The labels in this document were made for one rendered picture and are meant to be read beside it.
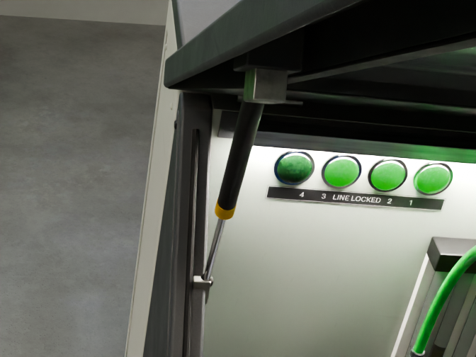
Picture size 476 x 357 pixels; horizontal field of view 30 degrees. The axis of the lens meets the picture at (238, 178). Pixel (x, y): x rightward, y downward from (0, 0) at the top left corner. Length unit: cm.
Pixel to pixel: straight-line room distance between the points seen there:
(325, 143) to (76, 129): 284
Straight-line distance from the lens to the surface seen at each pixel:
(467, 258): 107
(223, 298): 121
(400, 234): 119
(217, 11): 117
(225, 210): 83
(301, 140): 104
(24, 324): 286
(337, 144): 105
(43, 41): 458
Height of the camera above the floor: 193
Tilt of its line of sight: 32 degrees down
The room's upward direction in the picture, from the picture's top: 11 degrees clockwise
